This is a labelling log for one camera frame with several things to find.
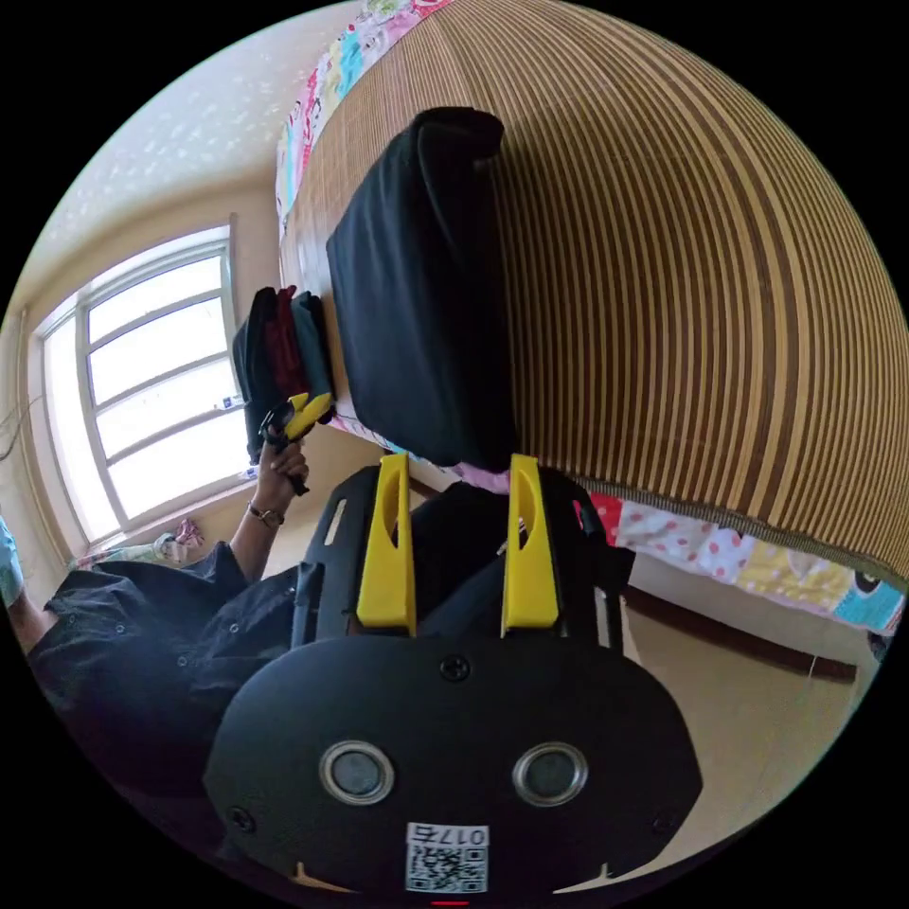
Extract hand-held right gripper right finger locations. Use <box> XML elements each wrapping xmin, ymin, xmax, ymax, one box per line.
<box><xmin>500</xmin><ymin>454</ymin><xmax>561</xmax><ymax>637</ymax></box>

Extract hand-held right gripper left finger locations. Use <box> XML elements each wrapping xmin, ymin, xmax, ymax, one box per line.
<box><xmin>355</xmin><ymin>453</ymin><xmax>419</xmax><ymax>637</ymax></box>

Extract person's left forearm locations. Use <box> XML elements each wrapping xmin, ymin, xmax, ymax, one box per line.
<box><xmin>228</xmin><ymin>499</ymin><xmax>289</xmax><ymax>583</ymax></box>

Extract black pants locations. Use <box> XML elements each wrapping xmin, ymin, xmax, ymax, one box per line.
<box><xmin>326</xmin><ymin>106</ymin><xmax>518</xmax><ymax>472</ymax></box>

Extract person's left hand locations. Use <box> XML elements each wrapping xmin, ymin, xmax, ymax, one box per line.
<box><xmin>251</xmin><ymin>437</ymin><xmax>311</xmax><ymax>514</ymax></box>

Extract pile of clothes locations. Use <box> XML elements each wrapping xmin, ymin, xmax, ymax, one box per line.
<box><xmin>232</xmin><ymin>285</ymin><xmax>336</xmax><ymax>464</ymax></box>

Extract window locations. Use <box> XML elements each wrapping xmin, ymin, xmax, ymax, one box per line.
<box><xmin>25</xmin><ymin>223</ymin><xmax>260</xmax><ymax>548</ymax></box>

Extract person's body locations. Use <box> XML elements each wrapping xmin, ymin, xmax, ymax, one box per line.
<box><xmin>0</xmin><ymin>514</ymin><xmax>335</xmax><ymax>864</ymax></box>

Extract bed with woven mat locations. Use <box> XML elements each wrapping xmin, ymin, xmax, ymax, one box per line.
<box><xmin>273</xmin><ymin>0</ymin><xmax>909</xmax><ymax>638</ymax></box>

